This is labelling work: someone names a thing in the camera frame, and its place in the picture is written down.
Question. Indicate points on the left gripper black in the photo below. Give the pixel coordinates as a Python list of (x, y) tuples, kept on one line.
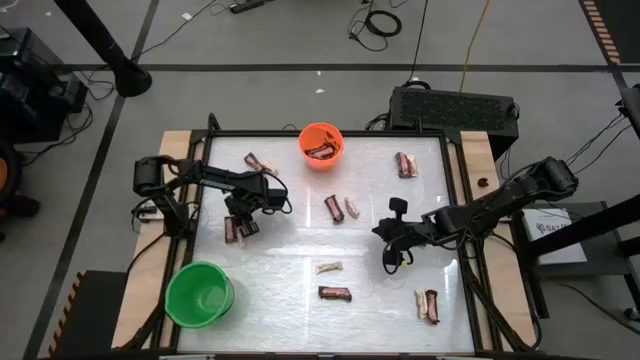
[(245, 202)]

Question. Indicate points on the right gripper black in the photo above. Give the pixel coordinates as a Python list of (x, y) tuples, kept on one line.
[(400, 231)]

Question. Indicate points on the brown candy pack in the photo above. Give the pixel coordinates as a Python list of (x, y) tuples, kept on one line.
[(335, 293), (402, 165), (334, 208), (432, 307), (230, 230), (253, 161), (320, 151)]

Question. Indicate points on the tan Whoppers candy pack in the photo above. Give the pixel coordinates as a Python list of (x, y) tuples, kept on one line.
[(328, 267), (351, 208), (421, 303), (270, 167), (413, 165)]

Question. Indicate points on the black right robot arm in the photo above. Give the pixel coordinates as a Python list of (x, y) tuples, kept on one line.
[(480, 212)]

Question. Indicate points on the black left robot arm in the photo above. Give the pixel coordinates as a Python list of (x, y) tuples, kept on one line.
[(220, 178)]

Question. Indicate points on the green plastic bucket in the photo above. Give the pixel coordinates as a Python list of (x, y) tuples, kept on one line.
[(200, 295)]

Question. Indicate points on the orange plastic bucket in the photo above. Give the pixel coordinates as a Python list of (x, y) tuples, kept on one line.
[(307, 142)]

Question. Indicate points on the light wooden side board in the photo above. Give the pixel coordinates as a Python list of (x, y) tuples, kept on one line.
[(477, 155), (172, 142)]

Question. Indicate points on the small dark round object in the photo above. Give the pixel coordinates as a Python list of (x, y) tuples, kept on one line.
[(483, 182)]

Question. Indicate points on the black computer case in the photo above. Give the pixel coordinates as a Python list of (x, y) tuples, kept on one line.
[(450, 110)]

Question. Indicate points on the white cardboard box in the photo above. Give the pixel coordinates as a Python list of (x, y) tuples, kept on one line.
[(555, 240)]

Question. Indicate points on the black mat orange stripes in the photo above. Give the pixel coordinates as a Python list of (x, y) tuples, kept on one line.
[(625, 25), (95, 315)]

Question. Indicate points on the black rig beam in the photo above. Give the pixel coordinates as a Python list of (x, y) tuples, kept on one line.
[(590, 225)]

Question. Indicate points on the dark grey side table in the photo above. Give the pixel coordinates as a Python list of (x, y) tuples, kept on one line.
[(600, 267)]

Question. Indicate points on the black power strip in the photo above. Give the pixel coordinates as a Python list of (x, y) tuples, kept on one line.
[(246, 5)]

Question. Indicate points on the black pole stand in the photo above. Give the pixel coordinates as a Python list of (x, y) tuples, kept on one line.
[(107, 47)]

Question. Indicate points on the black wheel orange hub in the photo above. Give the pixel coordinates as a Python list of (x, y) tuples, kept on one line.
[(4, 175)]

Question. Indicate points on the black equipment cart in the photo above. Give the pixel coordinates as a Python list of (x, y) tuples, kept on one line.
[(30, 90)]

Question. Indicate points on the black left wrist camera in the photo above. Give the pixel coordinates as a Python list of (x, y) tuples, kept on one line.
[(275, 197)]

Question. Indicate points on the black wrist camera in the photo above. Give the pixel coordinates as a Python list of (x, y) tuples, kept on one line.
[(275, 197), (398, 205)]

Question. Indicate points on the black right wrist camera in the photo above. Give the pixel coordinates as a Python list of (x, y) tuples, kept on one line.
[(398, 205)]

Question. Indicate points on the black metal table frame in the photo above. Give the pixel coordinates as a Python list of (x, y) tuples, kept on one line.
[(380, 134)]

